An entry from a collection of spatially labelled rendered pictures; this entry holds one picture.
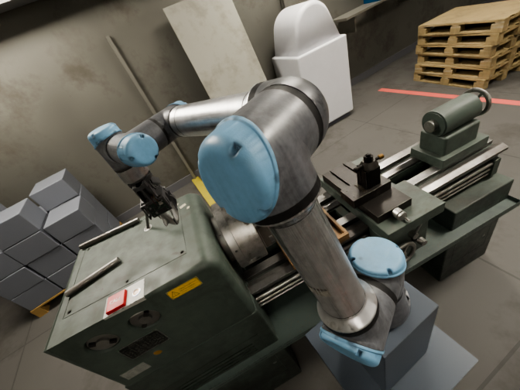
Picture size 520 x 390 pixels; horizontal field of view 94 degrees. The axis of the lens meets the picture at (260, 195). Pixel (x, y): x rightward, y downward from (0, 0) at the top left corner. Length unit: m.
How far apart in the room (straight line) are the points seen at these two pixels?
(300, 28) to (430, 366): 3.33
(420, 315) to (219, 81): 3.18
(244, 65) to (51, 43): 2.07
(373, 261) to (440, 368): 0.61
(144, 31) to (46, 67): 1.11
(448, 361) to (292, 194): 0.95
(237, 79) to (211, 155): 3.28
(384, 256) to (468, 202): 1.12
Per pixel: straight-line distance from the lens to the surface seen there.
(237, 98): 0.47
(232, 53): 3.60
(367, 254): 0.60
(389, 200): 1.24
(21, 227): 3.20
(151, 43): 3.68
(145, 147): 0.60
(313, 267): 0.39
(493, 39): 4.33
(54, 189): 3.40
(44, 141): 3.82
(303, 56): 3.55
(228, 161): 0.26
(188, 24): 3.59
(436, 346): 1.16
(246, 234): 0.96
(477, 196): 1.73
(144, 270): 0.97
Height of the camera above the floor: 1.83
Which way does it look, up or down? 37 degrees down
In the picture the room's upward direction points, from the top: 24 degrees counter-clockwise
